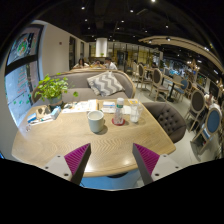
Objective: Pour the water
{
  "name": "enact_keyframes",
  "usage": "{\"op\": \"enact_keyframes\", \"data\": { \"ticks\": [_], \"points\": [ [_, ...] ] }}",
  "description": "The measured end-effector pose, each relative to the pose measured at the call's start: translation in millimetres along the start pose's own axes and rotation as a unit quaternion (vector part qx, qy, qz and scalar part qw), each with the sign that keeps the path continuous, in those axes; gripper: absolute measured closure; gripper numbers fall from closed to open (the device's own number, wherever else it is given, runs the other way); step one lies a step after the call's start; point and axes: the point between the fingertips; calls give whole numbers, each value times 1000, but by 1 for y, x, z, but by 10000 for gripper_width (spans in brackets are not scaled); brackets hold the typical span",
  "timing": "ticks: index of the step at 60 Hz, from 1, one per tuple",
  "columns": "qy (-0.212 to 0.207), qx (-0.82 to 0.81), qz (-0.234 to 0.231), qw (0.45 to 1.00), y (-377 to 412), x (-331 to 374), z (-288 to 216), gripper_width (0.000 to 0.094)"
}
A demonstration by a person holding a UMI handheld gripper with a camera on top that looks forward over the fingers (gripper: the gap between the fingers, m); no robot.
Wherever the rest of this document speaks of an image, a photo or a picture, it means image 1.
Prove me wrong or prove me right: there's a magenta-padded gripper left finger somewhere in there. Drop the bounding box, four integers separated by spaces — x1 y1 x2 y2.
43 143 92 186

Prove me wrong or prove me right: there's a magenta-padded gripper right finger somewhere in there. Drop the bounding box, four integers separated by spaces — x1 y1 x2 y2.
132 143 183 186

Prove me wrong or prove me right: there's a clear plastic water bottle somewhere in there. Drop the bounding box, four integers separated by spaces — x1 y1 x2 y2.
113 97 126 126

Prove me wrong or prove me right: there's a tufted grey armchair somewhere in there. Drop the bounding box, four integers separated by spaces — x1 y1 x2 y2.
142 101 188 144

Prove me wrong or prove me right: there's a small light blue box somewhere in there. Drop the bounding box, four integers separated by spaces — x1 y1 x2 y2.
49 105 63 120

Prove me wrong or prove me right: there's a printed white brochure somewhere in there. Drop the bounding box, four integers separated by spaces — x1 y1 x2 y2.
61 100 91 114

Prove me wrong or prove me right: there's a clear plastic cup with straw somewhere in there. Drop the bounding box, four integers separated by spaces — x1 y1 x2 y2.
129 99 144 124

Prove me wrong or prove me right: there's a flat round red coaster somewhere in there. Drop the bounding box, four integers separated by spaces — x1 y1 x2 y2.
111 117 127 127

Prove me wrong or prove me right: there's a white paper napkin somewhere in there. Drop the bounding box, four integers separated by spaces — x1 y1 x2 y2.
123 104 133 116

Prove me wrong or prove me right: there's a group of dining chairs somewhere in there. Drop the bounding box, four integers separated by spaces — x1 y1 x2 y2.
131 61 224 158

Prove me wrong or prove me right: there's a white paper slip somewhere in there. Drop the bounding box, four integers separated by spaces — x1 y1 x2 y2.
100 107 116 115

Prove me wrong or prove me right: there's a green potted plant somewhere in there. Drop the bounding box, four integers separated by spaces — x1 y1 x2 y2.
34 73 79 109

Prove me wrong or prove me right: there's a blue white tissue pack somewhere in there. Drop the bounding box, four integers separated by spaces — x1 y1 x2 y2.
102 101 117 109

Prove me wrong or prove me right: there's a curved grey sofa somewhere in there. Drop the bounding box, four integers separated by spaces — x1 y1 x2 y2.
31 68 137 104

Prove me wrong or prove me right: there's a window with festive decals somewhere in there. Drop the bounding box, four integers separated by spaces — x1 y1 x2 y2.
3 24 45 128

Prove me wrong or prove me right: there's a grey white chevron pillow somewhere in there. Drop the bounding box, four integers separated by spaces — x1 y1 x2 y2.
86 70 126 98

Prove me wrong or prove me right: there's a person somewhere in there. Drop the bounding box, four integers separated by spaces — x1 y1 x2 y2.
91 59 103 68
103 57 118 70
73 58 89 69

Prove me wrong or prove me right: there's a group of ceiling lights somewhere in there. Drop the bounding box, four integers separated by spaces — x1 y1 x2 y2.
79 0 174 44

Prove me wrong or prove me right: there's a white mug with green handle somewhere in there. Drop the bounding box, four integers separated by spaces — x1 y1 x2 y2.
87 109 106 134

